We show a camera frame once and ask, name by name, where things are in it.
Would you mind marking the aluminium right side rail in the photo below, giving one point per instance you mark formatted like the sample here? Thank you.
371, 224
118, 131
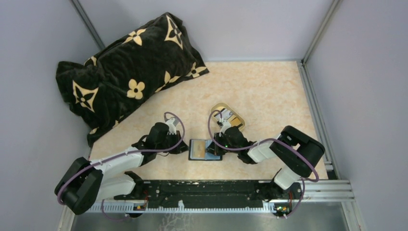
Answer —
318, 121

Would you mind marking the beige oval card holder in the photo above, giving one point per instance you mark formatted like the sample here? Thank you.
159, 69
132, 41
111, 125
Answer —
219, 106

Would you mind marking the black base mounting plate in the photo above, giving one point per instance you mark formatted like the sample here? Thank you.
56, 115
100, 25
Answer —
213, 194

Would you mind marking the black floral pillow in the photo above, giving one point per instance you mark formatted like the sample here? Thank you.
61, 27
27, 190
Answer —
112, 84

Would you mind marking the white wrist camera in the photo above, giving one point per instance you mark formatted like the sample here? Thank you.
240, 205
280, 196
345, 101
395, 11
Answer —
224, 125
172, 123

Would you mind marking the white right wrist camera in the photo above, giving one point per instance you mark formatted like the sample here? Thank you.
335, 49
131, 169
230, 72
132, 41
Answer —
224, 125

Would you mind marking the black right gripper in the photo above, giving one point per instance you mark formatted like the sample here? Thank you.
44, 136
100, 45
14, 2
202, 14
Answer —
218, 144

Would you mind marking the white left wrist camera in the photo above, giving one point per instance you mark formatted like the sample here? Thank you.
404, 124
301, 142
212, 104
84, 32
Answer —
172, 123

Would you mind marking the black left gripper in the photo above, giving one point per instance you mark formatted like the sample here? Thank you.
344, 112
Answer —
178, 143

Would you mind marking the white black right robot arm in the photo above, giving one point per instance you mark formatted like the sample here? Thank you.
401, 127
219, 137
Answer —
299, 152

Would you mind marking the black leather card wallet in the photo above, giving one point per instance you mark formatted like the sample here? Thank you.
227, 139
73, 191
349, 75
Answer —
208, 156

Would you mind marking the aluminium frame rail front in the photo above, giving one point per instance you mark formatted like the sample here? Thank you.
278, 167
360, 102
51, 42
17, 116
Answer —
323, 191

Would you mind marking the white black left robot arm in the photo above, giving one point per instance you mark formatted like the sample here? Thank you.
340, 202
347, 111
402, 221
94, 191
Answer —
87, 182

